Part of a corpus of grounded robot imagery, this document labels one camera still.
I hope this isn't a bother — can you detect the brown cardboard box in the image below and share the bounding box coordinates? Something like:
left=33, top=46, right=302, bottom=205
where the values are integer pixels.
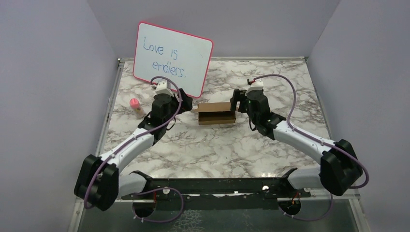
left=193, top=102, right=236, bottom=125

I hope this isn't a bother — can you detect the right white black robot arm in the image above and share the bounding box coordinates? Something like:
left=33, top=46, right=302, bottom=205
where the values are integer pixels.
left=230, top=89, right=368, bottom=197

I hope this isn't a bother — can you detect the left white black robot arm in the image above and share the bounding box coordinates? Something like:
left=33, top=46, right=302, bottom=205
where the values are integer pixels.
left=73, top=88, right=192, bottom=211

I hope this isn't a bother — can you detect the pink capped small bottle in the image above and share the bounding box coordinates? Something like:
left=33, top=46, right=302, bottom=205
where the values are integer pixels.
left=129, top=98, right=145, bottom=118

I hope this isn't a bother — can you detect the pink framed whiteboard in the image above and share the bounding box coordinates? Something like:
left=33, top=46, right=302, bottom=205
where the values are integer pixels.
left=132, top=22, right=214, bottom=98

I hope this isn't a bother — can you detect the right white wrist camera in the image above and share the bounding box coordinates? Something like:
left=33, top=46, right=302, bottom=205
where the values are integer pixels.
left=245, top=79, right=264, bottom=96

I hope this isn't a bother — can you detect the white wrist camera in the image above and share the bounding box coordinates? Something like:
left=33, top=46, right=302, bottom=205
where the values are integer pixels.
left=155, top=81, right=173, bottom=96
left=245, top=79, right=264, bottom=96

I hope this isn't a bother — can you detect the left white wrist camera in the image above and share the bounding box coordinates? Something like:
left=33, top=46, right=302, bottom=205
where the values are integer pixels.
left=155, top=81, right=173, bottom=96

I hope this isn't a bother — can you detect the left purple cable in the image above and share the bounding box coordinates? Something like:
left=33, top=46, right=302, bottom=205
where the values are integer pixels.
left=83, top=76, right=185, bottom=224

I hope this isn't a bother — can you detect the aluminium front frame rail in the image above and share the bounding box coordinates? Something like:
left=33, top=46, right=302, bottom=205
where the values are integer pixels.
left=75, top=178, right=361, bottom=203

